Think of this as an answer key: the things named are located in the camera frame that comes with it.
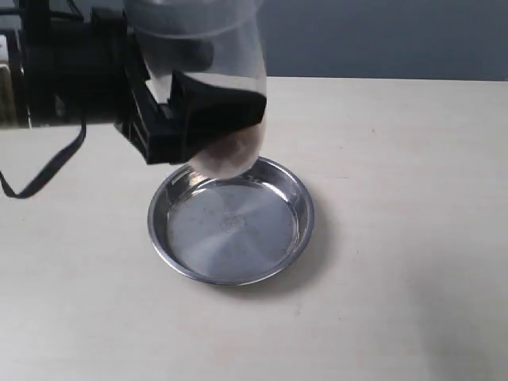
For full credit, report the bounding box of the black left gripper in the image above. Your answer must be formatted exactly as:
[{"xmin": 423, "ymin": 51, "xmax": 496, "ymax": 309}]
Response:
[{"xmin": 19, "ymin": 7, "xmax": 214, "ymax": 164}]

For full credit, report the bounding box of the clear plastic shaker bottle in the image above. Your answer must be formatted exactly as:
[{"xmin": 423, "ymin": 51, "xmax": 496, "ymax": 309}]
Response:
[{"xmin": 124, "ymin": 1, "xmax": 267, "ymax": 179}]

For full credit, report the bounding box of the round stainless steel plate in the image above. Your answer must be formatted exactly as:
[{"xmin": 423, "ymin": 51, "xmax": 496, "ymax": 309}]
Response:
[{"xmin": 148, "ymin": 157, "xmax": 314, "ymax": 287}]

